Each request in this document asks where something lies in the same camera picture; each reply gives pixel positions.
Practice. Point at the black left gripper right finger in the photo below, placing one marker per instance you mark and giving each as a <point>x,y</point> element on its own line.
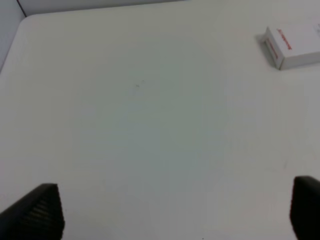
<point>305,208</point>

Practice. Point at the white flat cardboard box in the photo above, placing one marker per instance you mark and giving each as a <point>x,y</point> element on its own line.
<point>293,45</point>

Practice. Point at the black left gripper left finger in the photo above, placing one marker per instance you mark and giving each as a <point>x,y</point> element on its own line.
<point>36,216</point>

